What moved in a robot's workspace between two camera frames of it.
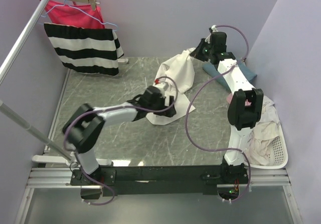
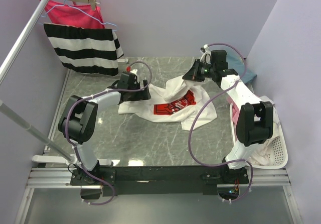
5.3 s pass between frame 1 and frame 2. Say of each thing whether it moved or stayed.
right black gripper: moved
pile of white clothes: stayed
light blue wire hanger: stayed
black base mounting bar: stayed
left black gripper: moved
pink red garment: stayed
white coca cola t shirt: moved
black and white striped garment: stayed
